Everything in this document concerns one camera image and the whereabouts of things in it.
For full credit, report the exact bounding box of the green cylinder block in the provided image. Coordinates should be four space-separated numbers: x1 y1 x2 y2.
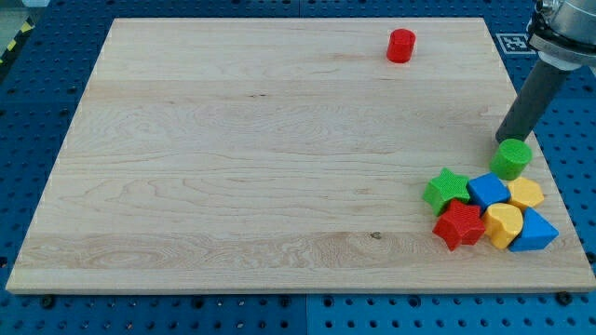
489 139 533 181

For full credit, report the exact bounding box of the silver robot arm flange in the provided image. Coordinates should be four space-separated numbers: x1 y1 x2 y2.
527 0 595 72

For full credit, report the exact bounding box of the wooden board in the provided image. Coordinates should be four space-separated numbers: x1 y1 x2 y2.
7 18 595 295

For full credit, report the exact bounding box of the green star block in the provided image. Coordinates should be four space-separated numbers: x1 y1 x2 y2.
422 167 470 216

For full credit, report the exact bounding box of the red cylinder block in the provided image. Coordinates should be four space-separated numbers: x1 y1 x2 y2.
386 28 416 63

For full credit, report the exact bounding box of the red star block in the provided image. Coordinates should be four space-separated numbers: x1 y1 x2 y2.
432 199 485 251

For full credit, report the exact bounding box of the blue cube block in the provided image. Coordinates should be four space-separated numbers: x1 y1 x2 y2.
467 172 510 212

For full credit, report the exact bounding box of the yellow heart block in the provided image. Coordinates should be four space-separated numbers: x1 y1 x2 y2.
481 203 523 249

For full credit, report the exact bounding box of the yellow hexagon block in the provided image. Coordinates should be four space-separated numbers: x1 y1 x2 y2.
507 177 545 211

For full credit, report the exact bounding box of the black white fiducial marker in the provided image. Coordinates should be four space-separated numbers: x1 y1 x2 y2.
496 33 535 55

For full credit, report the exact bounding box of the blue triangle block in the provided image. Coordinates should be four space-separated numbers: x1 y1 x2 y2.
508 208 560 252

